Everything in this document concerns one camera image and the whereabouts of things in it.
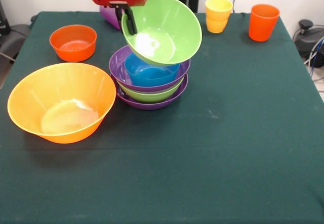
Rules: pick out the purple cup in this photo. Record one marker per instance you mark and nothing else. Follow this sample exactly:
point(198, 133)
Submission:
point(110, 15)

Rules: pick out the green bowl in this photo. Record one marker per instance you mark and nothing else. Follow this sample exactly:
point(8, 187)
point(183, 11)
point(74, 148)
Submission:
point(172, 19)
point(152, 96)

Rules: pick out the purple bowl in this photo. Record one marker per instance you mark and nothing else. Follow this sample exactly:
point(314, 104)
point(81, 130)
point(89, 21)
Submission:
point(117, 67)
point(152, 105)

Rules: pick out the small red bowl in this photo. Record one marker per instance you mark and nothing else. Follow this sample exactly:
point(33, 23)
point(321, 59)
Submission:
point(73, 49)

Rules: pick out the small blue bowl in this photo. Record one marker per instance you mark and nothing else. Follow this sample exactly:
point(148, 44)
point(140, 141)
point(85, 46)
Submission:
point(152, 76)

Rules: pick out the yellow cup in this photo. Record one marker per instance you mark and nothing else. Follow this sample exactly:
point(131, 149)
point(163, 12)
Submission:
point(216, 28)
point(219, 9)

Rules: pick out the large orange bowl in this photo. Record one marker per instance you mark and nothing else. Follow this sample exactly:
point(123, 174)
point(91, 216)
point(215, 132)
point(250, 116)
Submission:
point(33, 95)

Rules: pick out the black device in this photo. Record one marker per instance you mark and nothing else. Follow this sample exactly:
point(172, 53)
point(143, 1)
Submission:
point(3, 19)

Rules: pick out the red orange cup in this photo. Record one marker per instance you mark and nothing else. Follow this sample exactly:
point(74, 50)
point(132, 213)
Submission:
point(262, 26)

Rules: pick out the dark green tablecloth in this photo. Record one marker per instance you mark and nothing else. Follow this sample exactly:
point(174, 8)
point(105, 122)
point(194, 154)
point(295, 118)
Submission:
point(157, 183)

